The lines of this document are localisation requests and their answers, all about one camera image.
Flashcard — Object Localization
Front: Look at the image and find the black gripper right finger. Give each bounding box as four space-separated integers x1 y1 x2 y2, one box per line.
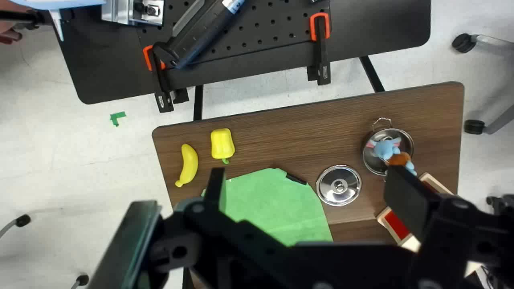
382 164 443 246

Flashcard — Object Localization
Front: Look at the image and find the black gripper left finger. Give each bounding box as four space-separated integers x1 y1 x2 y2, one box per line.
200 165 226 215

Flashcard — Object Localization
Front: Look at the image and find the green towel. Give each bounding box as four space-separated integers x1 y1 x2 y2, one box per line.
199 167 334 247

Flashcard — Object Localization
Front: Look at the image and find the wooden box with red side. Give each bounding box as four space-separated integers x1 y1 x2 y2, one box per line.
375 172 456 254

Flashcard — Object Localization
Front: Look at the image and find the yellow toy banana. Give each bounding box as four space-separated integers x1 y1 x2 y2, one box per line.
173 141 200 189

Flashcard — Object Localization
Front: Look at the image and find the yellow toy bell pepper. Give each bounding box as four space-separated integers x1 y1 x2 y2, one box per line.
208 127 237 165

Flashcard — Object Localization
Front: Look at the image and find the silver metal pot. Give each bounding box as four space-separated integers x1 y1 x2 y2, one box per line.
361 115 416 178

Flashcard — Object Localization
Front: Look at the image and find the blue plush toy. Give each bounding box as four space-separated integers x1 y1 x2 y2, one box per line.
371 135 419 176

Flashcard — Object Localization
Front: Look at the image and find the silver metal cup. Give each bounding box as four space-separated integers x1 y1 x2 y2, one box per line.
314 164 363 209

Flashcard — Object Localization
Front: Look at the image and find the black chair caster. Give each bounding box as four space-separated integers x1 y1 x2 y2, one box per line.
462 117 486 136
449 32 480 54
12 212 32 228

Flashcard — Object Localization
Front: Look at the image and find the black orange bar clamp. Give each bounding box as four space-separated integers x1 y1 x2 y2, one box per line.
305 11 334 87
141 43 189 114

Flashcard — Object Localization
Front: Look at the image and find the green floor tape mark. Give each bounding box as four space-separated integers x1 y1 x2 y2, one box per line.
109 111 128 128

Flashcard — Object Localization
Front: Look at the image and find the black bar with blue tip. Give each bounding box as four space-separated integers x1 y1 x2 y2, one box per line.
168 0 248 72

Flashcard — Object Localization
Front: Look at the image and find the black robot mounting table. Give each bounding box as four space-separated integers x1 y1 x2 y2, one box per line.
53 0 432 106

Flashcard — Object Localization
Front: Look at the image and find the silver aluminium block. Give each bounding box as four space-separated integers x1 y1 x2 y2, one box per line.
101 0 165 26

